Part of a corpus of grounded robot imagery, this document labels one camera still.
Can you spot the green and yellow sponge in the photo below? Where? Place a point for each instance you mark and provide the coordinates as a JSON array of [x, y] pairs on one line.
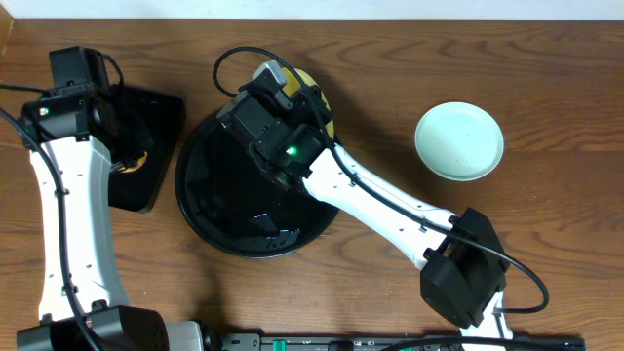
[[135, 165]]

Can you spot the light blue plate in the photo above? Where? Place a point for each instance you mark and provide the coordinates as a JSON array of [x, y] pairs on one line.
[[459, 141]]

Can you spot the black round tray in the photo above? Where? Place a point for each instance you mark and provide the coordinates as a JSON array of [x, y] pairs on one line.
[[231, 206]]

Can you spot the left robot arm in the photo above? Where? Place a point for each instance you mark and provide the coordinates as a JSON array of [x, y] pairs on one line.
[[94, 145]]

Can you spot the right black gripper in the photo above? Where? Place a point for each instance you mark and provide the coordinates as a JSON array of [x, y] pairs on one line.
[[311, 99]]

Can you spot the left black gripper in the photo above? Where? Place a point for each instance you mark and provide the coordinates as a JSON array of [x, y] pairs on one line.
[[129, 147]]

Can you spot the yellow plate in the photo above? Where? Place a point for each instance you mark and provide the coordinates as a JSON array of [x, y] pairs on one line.
[[292, 87]]

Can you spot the black rectangular tray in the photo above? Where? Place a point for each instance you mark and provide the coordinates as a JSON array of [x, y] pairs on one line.
[[157, 119]]

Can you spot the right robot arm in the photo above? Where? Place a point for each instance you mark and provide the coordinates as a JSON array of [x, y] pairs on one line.
[[285, 126]]

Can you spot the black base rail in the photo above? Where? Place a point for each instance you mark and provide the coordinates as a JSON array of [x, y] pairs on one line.
[[191, 336]]

